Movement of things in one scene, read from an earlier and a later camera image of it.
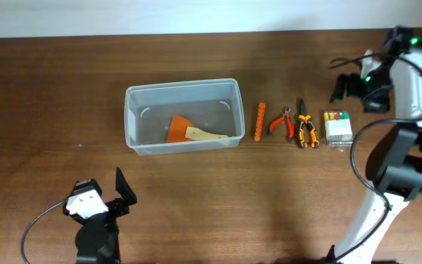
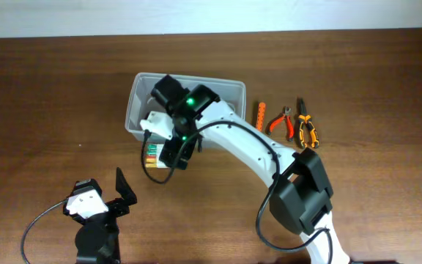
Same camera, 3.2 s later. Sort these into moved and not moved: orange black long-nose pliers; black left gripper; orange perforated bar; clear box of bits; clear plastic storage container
Moved: clear box of bits; clear plastic storage container
Not moved: black left gripper; orange black long-nose pliers; orange perforated bar
